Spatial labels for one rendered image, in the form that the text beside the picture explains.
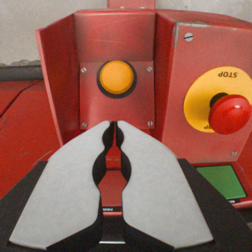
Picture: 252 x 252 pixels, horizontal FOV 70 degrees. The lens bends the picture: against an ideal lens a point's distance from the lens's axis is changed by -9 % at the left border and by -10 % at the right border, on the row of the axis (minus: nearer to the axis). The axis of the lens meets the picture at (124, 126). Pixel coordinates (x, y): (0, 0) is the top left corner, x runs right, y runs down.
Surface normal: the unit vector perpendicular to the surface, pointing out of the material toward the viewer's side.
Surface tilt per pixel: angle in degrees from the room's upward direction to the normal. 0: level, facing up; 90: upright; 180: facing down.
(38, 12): 0
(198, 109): 0
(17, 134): 90
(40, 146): 90
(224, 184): 90
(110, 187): 90
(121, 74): 35
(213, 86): 0
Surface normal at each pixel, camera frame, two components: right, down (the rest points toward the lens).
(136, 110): 0.02, 0.04
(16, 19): 0.03, 0.60
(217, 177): 0.00, -0.80
